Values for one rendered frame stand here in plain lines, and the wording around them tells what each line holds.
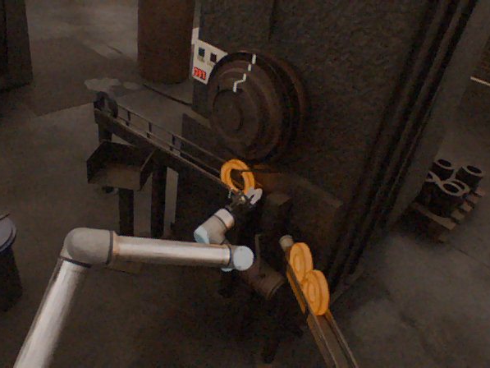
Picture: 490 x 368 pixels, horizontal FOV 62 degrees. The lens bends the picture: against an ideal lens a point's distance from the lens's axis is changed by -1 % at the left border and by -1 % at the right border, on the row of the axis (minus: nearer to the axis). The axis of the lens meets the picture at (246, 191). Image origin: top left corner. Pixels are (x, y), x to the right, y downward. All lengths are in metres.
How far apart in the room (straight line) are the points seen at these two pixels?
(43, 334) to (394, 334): 1.79
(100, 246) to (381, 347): 1.62
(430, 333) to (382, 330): 0.29
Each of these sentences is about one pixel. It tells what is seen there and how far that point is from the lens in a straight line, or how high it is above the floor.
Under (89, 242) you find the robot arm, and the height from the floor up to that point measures 0.84.
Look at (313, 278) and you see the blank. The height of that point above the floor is 0.78.
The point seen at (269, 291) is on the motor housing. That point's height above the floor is 0.50.
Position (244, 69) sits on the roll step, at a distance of 1.66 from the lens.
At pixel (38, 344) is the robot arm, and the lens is 1.62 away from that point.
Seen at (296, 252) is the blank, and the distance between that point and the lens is 1.65.
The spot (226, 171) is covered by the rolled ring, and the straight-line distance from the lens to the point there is 1.94.
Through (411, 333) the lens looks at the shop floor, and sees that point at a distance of 2.63.
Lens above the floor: 1.85
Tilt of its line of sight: 36 degrees down
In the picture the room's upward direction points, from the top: 11 degrees clockwise
